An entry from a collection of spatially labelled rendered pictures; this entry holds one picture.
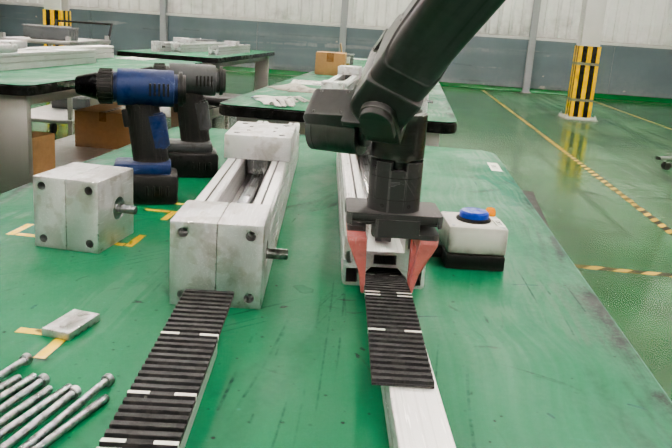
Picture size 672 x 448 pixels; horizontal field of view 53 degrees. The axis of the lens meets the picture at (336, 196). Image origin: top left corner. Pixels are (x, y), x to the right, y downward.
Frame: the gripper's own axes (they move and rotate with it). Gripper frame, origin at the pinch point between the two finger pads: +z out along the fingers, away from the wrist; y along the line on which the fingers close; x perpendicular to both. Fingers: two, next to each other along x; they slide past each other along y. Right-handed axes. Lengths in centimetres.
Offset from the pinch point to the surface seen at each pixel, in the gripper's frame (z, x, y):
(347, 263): -0.1, -6.4, 4.2
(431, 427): -0.2, 28.4, -0.9
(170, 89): -17, -39, 33
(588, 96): 42, -955, -390
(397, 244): -1.9, -9.7, -2.1
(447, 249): 0.0, -14.6, -9.5
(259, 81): 37, -764, 88
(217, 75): -18, -62, 29
